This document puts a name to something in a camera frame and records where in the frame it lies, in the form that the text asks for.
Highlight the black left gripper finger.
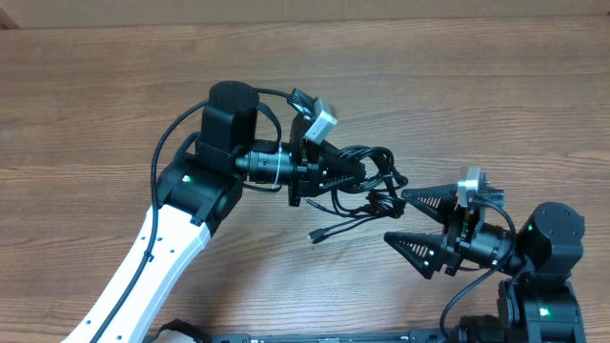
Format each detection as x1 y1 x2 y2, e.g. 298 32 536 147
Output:
318 174 365 194
319 142 366 179

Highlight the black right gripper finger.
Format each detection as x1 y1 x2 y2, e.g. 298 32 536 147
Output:
384 232 450 279
401 184 458 224

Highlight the black USB-A cable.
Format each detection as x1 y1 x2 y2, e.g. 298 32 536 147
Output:
304 145 410 220

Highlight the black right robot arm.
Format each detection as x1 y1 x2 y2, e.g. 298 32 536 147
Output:
384 185 585 342

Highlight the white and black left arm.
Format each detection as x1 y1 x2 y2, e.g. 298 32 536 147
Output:
66 81 366 342

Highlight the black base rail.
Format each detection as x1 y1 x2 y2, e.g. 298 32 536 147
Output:
142 318 458 343

